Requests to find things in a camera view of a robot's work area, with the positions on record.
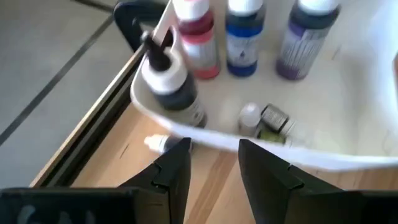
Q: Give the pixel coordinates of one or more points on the small olive yellow dropper bottle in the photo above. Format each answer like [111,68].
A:
[248,118]

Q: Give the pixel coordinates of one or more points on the black aluminium table frame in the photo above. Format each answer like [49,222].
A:
[99,130]

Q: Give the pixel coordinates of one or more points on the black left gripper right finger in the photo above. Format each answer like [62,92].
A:
[273,193]

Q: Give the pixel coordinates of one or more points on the large blue food coloring bottle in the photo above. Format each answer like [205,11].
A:
[244,46]

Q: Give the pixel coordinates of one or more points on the large purple food coloring bottle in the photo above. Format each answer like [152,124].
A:
[301,43]

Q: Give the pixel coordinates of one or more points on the white plastic storage bin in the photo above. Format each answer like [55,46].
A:
[342,124]

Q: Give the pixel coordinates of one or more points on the large pink food coloring bottle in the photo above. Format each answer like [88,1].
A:
[202,46]

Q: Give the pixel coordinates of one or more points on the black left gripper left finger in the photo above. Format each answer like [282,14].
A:
[171,186]

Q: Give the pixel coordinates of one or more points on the large black food coloring bottle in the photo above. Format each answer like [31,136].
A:
[174,90]

